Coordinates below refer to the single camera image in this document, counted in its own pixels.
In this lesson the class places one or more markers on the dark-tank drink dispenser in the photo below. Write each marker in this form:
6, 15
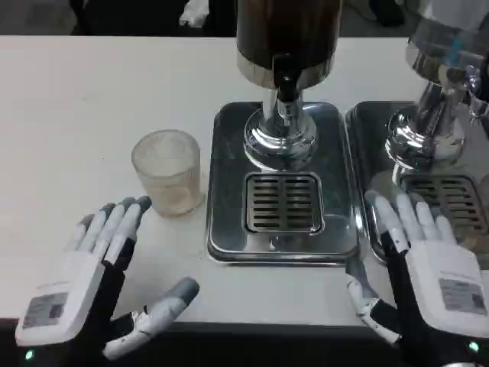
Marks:
284, 72

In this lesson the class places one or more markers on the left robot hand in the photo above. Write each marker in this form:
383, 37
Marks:
82, 284

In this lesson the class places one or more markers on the black dispenser tap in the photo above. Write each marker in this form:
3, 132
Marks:
285, 78

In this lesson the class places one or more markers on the slotted drip tray grid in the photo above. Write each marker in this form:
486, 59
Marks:
447, 199
283, 202

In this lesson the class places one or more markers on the chrome dispenser tap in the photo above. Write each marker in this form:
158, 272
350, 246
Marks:
468, 82

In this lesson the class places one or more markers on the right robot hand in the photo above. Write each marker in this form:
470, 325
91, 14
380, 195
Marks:
431, 275

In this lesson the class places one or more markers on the clear-tank drink dispenser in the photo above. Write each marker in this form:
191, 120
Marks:
439, 76

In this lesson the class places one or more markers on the steel drip tray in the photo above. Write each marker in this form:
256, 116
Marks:
366, 145
237, 183

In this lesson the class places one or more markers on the white crumpled cloth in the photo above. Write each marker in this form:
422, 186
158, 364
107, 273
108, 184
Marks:
194, 11

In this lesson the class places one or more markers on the clear ribbed glass cup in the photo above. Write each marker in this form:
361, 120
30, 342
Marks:
168, 174

